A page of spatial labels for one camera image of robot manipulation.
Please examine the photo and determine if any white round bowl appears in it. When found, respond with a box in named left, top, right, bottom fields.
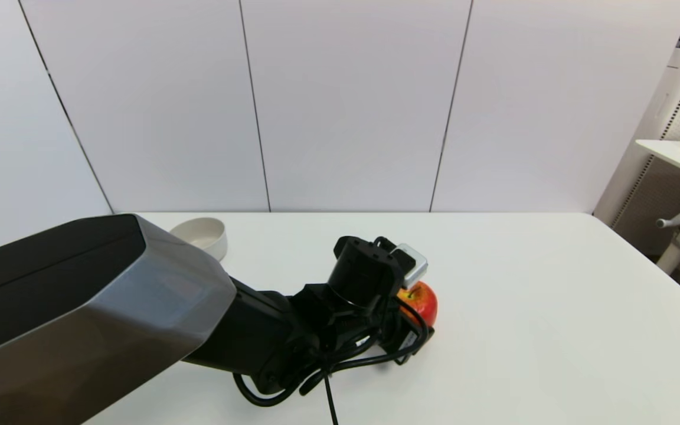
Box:
left=169, top=217, right=228, bottom=262

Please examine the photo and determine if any red yellow apple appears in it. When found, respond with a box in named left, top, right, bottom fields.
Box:
left=398, top=281, right=439, bottom=329

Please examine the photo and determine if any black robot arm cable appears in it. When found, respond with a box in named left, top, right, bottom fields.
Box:
left=233, top=294, right=435, bottom=425

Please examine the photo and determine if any white perforated cabinet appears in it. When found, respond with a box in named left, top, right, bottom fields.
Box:
left=593, top=47, right=680, bottom=249

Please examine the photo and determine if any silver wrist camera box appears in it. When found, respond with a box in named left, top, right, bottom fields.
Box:
left=388, top=243, right=429, bottom=290

